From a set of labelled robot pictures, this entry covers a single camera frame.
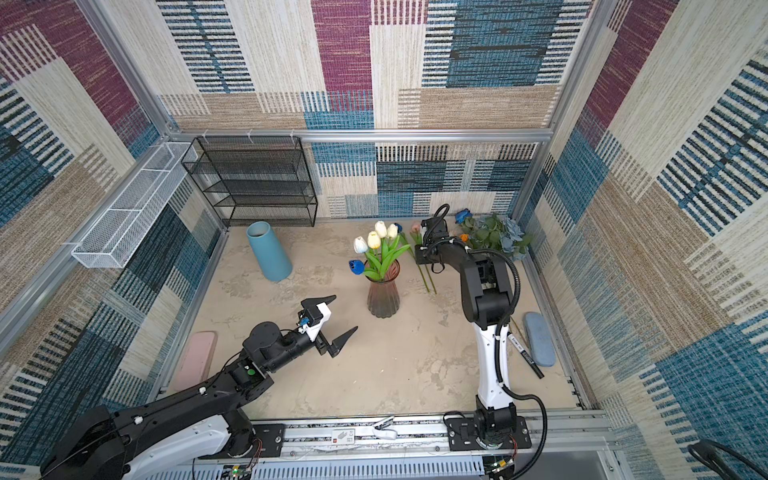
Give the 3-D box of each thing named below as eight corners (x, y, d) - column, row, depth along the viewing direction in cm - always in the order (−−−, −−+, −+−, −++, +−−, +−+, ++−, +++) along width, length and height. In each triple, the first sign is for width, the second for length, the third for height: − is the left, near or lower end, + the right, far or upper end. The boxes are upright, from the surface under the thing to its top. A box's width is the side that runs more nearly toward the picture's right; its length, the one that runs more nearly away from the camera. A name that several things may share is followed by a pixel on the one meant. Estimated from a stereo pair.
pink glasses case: (178, 391, 84) (171, 387, 81) (192, 338, 93) (186, 333, 91) (208, 386, 84) (202, 382, 82) (219, 334, 94) (214, 329, 91)
